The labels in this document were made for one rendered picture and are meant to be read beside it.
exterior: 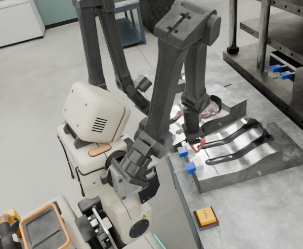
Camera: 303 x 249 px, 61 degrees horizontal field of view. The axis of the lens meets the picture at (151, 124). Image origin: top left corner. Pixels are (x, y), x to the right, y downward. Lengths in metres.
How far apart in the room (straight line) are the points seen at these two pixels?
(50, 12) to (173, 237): 7.10
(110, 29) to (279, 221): 0.98
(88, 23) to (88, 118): 0.38
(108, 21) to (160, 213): 1.52
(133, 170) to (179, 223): 1.33
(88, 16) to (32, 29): 6.41
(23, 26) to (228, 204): 6.82
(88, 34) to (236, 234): 0.93
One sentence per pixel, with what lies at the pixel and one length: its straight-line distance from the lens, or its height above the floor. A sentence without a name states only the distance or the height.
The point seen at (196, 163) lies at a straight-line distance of 1.16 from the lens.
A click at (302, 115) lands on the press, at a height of 0.79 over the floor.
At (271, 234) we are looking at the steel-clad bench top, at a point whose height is 0.80.
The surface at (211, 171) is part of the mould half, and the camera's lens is 1.16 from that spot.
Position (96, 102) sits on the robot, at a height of 1.38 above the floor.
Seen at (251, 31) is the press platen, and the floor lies 1.02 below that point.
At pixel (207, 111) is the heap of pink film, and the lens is 1.46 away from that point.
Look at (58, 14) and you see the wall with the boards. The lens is 8.15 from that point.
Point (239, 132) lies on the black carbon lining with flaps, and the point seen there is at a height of 0.91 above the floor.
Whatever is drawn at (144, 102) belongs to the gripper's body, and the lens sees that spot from 1.24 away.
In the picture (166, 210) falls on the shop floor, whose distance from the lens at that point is 2.14.
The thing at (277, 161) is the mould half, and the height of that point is 0.87.
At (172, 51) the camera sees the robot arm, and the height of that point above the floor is 1.55.
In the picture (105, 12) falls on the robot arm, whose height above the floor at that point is 1.54.
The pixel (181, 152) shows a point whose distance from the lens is 1.23.
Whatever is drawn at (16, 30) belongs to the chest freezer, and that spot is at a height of 0.34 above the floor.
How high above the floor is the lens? 1.76
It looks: 37 degrees down
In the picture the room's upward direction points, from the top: 13 degrees counter-clockwise
